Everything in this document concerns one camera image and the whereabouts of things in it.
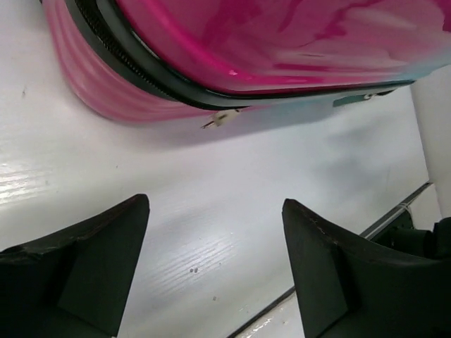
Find pink children's suitcase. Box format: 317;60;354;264
42;0;450;125

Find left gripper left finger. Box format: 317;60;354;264
1;194;150;337

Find aluminium rail frame left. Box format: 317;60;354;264
360;182;432;239

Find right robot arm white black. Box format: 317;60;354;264
371;211;450;260

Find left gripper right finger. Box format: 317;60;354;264
282;199;450;337

